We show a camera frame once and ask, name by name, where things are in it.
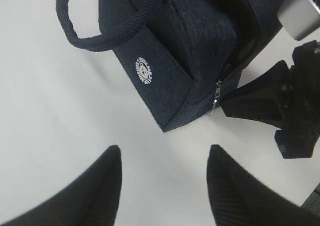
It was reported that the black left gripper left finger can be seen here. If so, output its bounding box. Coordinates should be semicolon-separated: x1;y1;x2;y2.
5;145;122;225

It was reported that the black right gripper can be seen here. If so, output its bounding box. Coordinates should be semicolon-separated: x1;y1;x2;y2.
221;41;320;159

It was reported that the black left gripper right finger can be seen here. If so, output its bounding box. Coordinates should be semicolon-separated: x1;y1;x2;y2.
206;145;304;225

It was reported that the dark blue lunch bag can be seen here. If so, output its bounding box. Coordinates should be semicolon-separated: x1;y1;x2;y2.
55;0;284;132

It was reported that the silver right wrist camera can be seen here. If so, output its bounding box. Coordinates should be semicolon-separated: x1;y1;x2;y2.
277;0;320;41

